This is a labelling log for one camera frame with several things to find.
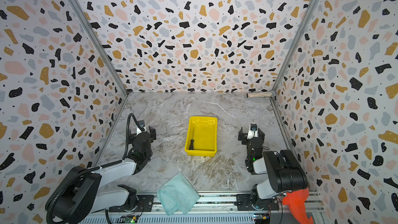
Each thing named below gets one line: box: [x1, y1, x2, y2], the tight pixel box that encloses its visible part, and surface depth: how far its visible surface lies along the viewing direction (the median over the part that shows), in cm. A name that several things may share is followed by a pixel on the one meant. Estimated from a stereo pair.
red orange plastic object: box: [282, 187, 314, 224], surface depth 70 cm
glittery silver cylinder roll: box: [246, 91, 276, 98], surface depth 123 cm
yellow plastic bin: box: [184, 116, 218, 157], surface depth 99 cm
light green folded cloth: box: [156, 172, 201, 216], surface depth 77 cm
